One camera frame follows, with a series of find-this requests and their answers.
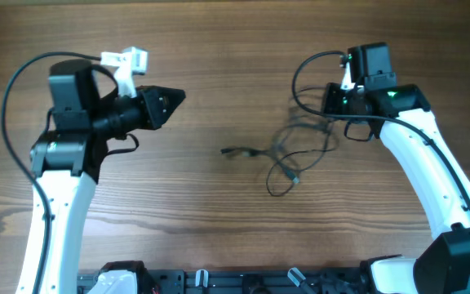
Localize black usb cable thin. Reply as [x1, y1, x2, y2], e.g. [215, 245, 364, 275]
[220, 118, 334, 175]

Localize black usb cable thick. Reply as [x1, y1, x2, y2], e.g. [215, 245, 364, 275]
[264, 105, 339, 197]

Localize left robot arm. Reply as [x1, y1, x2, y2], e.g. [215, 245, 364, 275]
[16, 59, 186, 293]

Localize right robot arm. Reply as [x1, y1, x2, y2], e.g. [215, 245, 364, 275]
[322, 42, 470, 293]

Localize right camera black cable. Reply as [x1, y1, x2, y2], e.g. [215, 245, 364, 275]
[290, 50, 470, 283]

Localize camera black cable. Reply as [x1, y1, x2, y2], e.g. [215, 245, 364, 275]
[290, 50, 470, 283]
[0, 51, 102, 294]

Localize left camera black cable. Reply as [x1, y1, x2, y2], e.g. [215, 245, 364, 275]
[0, 51, 102, 294]

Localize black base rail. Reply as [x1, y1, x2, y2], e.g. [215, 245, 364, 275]
[75, 267, 383, 294]

